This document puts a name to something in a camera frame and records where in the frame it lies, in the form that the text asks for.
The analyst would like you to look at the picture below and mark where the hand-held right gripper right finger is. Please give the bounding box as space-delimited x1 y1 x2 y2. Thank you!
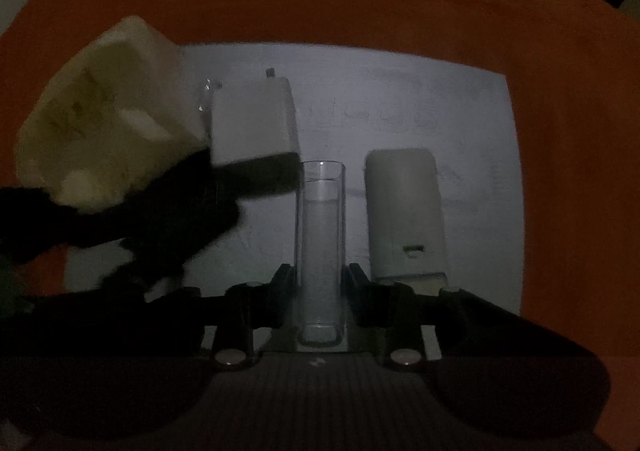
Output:
344 263 522 366

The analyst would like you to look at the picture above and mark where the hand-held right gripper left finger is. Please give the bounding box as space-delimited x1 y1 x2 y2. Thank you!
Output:
149 263 301 366

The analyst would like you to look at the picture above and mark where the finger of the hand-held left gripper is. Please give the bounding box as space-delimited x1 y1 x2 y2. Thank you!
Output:
212 153 302 203

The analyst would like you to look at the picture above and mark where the white power adapter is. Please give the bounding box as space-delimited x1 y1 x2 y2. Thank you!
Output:
208 67 302 168

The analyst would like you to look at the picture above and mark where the clear glass tube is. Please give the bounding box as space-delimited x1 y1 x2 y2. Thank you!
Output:
296 160 349 348
196 77 224 143

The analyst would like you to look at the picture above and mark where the cream storage box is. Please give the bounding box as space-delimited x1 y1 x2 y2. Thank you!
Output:
14 14 211 212

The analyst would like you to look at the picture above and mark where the white power bank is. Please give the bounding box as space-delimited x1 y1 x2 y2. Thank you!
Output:
363 147 450 285

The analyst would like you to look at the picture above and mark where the white mat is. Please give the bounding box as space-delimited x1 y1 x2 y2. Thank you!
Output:
64 42 524 318

